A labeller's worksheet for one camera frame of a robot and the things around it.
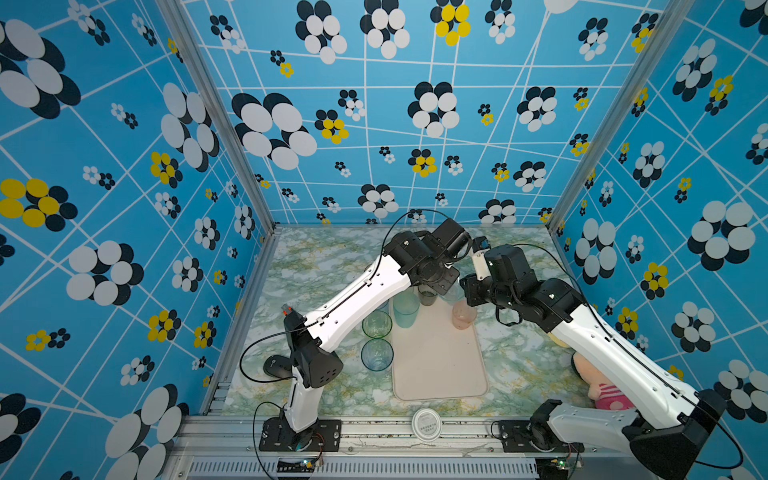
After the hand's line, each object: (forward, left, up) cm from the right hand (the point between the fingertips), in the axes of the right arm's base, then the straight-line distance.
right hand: (464, 281), depth 74 cm
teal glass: (+1, +14, -15) cm, 21 cm away
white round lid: (-29, +10, -19) cm, 36 cm away
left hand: (+1, +5, +1) cm, 5 cm away
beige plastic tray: (-12, +6, -23) cm, 26 cm away
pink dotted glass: (+3, -4, -23) cm, 24 cm away
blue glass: (-14, +22, -13) cm, 29 cm away
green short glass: (-4, +23, -16) cm, 28 cm away
